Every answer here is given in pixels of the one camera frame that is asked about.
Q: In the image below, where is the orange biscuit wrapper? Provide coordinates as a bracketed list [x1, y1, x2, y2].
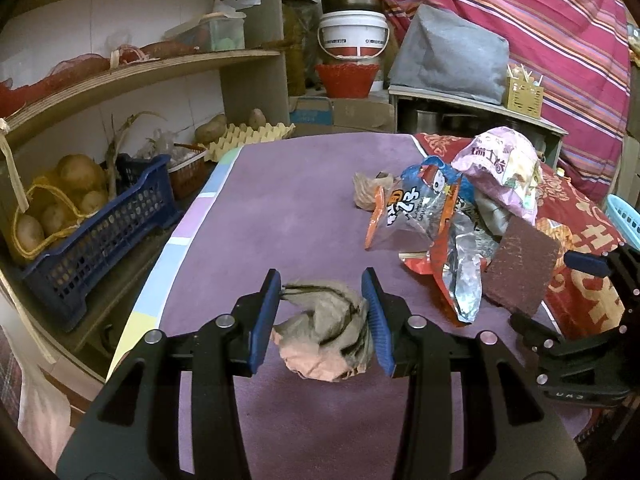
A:
[536, 218, 574, 266]

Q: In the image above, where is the maroon scouring pad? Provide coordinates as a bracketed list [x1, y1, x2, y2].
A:
[482, 217, 560, 316]

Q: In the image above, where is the grey cloth rag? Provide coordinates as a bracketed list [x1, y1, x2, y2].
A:
[474, 190, 513, 238]

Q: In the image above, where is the red silver foil wrapper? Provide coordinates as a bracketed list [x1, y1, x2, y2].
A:
[398, 195, 485, 324]

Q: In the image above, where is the pink white snack bag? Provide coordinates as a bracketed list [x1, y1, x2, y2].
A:
[450, 127, 544, 226]

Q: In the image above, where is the black white patterned packet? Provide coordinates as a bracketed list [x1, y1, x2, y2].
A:
[459, 200, 499, 263]

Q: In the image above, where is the orange clear snack bag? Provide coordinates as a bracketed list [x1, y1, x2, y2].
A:
[364, 155, 473, 249]

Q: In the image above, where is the brown paper ball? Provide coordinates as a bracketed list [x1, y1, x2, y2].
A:
[271, 281, 374, 382]

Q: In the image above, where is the red gold patterned towel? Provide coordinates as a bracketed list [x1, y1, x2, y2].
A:
[412, 132, 640, 344]

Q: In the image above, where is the light blue plastic basket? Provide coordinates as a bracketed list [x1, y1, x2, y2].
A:
[604, 194, 640, 250]

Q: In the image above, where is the yellow chopstick holder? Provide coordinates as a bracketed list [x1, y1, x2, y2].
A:
[503, 63, 544, 119]

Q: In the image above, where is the steel pot in shelf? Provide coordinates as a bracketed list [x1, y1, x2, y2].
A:
[404, 110, 440, 134]

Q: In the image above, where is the small brown paper scrap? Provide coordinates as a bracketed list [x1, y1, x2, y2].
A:
[352, 171, 399, 211]

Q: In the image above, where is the dark blue plastic crate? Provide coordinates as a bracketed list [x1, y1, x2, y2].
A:
[22, 154, 182, 333]

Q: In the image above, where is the grey low shelf unit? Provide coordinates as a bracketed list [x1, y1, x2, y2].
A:
[388, 84, 567, 168]

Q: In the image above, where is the yellow net potato bag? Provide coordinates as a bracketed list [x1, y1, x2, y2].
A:
[11, 154, 108, 261]

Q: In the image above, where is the striped pink red curtain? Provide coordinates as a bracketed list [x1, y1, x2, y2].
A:
[384, 0, 631, 203]

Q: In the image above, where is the purple table mat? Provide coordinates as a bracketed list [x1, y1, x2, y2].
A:
[106, 131, 594, 480]

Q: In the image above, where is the yellow egg tray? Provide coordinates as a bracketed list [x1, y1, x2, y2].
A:
[204, 122, 295, 162]

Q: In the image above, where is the red plastic basket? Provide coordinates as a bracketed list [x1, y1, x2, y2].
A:
[316, 63, 378, 99]

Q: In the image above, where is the cardboard box blue label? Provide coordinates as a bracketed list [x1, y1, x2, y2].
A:
[288, 96, 333, 126]

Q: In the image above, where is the white red plastic bucket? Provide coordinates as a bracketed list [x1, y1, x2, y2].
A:
[317, 10, 390, 61]

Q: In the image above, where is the yellow oil jug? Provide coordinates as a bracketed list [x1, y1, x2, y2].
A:
[282, 0, 307, 96]

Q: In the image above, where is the clear plastic storage box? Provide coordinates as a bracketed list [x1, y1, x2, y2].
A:
[163, 12, 246, 52]

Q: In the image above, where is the wooden wall shelf unit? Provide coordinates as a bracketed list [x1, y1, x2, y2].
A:
[0, 0, 292, 380]

